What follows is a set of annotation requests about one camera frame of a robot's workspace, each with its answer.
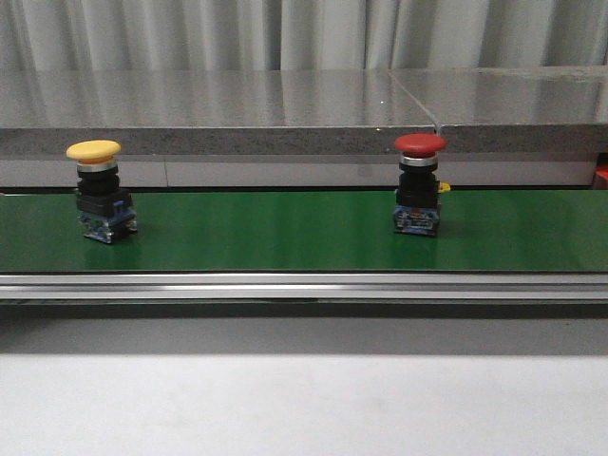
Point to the grey speckled left countertop slab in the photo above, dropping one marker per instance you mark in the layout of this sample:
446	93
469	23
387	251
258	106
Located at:
196	113

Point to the grey pleated curtain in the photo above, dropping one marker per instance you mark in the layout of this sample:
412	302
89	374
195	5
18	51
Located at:
294	35

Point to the aluminium conveyor frame rail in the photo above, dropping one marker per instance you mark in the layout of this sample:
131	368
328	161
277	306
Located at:
505	287

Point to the white cabinet front panel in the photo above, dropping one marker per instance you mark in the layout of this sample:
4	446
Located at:
477	169

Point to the red plastic tray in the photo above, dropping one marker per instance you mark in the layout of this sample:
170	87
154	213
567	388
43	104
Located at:
600	179

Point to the grey speckled right countertop slab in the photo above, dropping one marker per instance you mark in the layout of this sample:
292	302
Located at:
555	110

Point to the green conveyor belt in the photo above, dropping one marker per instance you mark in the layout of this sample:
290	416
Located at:
480	230

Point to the grey speckled countertop slab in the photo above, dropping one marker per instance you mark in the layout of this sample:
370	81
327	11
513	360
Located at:
196	113
555	110

